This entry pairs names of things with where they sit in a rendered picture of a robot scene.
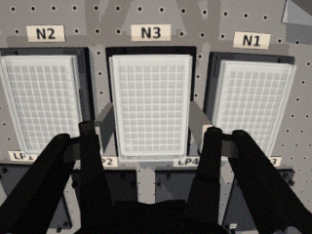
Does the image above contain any cream label reading lp2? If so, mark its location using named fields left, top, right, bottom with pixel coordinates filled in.
left=101, top=156, right=118, bottom=167

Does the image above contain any cream label reading lp4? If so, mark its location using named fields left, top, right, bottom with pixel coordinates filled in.
left=174, top=156, right=200, bottom=167

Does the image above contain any beige n3 label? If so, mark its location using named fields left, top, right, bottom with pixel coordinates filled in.
left=131, top=24, right=171, bottom=41

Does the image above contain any beige n1 label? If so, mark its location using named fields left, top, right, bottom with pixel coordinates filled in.
left=232, top=31, right=271, bottom=50

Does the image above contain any white label with black number 3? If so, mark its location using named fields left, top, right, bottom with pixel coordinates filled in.
left=270, top=157, right=282, bottom=167

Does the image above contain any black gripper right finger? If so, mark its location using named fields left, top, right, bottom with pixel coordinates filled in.
left=177, top=101, right=312, bottom=234

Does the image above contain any beige n2 deck label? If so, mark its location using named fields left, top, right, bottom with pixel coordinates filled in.
left=26, top=25, right=65, bottom=42

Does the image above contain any cream label reading lp1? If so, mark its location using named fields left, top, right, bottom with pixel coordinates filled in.
left=9, top=150, right=38, bottom=162

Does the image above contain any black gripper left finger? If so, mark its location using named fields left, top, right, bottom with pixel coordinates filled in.
left=0, top=102, right=120, bottom=234

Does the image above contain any grey base plate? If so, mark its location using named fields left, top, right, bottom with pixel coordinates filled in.
left=0, top=0, right=312, bottom=213

